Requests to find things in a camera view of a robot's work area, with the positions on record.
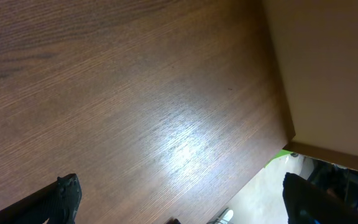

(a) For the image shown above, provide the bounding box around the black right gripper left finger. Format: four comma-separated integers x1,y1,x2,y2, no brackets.
0,174,82,224

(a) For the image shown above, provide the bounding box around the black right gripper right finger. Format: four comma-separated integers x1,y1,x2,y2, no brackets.
283,172,358,224

